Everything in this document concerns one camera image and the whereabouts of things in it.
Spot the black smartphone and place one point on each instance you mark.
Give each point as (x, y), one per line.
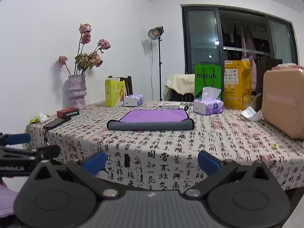
(55, 123)

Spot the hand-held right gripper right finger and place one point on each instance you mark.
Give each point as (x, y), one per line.
(208, 162)

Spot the yellow-green wrapper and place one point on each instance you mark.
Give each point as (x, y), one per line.
(34, 120)

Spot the white flat box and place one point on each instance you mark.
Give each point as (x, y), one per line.
(169, 105)

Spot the cream cloth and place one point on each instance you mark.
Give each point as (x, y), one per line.
(180, 83)

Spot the purple towel with grey edge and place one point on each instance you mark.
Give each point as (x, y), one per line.
(154, 117)

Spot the green shopping bag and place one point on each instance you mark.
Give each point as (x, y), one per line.
(207, 76)

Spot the green cardboard box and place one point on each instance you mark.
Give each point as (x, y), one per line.
(111, 92)

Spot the dark wooden chair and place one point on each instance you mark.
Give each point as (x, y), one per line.
(129, 85)

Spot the clear plastic bag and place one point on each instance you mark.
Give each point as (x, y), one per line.
(255, 101)

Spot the crumpled white tissue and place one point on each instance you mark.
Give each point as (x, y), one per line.
(43, 117)

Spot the pink suitcase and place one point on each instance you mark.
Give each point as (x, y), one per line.
(282, 99)

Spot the printed calligraphy tablecloth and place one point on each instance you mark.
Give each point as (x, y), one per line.
(166, 147)

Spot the pink garment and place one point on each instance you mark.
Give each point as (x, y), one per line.
(253, 68)

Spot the purple tissue pack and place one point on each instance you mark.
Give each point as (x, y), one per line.
(209, 106)
(133, 100)

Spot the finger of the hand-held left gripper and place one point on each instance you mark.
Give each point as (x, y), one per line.
(47, 151)
(19, 139)

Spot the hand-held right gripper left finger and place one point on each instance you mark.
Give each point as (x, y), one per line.
(97, 161)

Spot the red flat box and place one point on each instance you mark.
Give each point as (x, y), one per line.
(67, 112)

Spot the purple ceramic vase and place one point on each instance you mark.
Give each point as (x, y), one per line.
(76, 92)

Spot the black paper bag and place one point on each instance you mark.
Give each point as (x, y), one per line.
(268, 73)

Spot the yellow plastic bag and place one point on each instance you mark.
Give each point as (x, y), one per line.
(235, 85)

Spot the metal clothes rail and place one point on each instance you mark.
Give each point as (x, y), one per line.
(247, 50)

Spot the studio light on stand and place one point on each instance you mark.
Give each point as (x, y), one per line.
(156, 32)

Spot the hanging dark clothes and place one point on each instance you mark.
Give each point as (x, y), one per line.
(237, 34)

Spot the dried pink roses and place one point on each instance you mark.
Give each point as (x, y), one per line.
(84, 60)

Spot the black framed sliding window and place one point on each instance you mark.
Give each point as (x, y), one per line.
(201, 40)

